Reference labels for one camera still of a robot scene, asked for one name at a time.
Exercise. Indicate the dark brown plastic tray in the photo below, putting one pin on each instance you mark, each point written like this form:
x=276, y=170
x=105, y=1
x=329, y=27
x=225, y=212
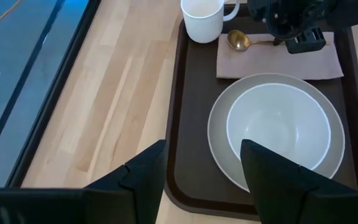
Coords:
x=194, y=124

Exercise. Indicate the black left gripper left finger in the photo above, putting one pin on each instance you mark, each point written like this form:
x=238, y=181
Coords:
x=73, y=205

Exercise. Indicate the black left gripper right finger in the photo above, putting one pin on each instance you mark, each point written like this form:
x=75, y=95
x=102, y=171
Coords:
x=291, y=199

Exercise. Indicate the black aluminium table frame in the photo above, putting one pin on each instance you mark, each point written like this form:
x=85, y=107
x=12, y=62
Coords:
x=53, y=93

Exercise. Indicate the white ceramic bowl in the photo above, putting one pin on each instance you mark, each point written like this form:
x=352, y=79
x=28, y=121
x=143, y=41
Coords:
x=275, y=124

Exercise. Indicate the beige cloth napkin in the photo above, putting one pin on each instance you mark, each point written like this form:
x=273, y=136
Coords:
x=275, y=63

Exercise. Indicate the gold metal spoon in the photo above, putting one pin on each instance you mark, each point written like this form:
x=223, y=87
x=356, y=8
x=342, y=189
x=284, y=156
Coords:
x=239, y=40

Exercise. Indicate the grey ceramic plate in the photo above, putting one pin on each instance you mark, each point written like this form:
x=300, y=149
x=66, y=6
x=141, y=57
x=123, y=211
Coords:
x=219, y=140

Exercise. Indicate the white ceramic mug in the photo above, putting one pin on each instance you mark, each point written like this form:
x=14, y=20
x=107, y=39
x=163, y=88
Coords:
x=202, y=28

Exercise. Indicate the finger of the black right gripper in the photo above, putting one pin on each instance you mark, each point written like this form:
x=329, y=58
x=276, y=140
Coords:
x=309, y=42

